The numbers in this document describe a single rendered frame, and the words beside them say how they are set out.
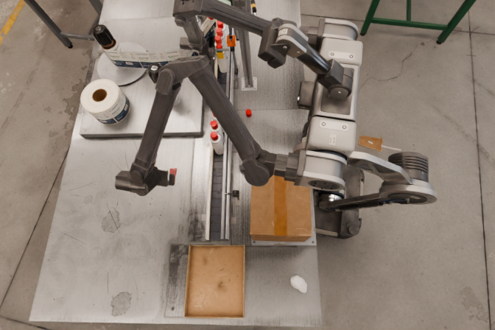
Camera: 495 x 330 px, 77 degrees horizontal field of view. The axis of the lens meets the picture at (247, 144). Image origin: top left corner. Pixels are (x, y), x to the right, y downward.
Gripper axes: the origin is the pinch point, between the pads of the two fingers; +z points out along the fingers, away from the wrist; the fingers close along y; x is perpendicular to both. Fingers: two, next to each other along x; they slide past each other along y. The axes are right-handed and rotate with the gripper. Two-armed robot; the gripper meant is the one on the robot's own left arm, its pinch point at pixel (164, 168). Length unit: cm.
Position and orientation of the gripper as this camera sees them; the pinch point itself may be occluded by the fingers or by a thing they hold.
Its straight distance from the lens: 132.7
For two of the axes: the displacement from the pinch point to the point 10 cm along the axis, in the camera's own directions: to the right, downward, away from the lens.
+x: -0.9, 9.5, 3.1
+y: -9.8, -1.4, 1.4
